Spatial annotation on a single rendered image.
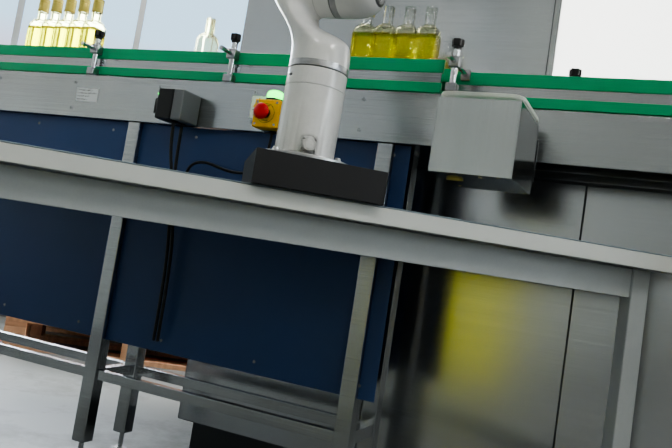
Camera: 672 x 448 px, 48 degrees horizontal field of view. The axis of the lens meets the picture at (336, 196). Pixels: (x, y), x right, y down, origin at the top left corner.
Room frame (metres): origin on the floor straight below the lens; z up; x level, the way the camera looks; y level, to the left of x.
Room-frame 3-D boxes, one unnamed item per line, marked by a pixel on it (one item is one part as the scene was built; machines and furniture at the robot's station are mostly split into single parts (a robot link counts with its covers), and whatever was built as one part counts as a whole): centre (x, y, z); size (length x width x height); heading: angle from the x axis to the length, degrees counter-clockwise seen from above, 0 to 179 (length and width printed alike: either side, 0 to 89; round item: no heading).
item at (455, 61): (1.71, -0.23, 1.12); 0.17 x 0.03 x 0.12; 156
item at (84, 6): (2.35, 0.89, 1.19); 0.06 x 0.06 x 0.28; 66
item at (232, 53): (1.91, 0.33, 1.11); 0.07 x 0.04 x 0.13; 156
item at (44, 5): (2.42, 1.04, 1.19); 0.06 x 0.06 x 0.28; 66
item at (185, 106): (1.94, 0.44, 0.96); 0.08 x 0.08 x 0.08; 66
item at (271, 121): (1.83, 0.19, 0.96); 0.07 x 0.07 x 0.07; 66
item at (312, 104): (1.48, 0.07, 0.90); 0.19 x 0.19 x 0.18
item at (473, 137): (1.60, -0.31, 0.92); 0.27 x 0.17 x 0.15; 156
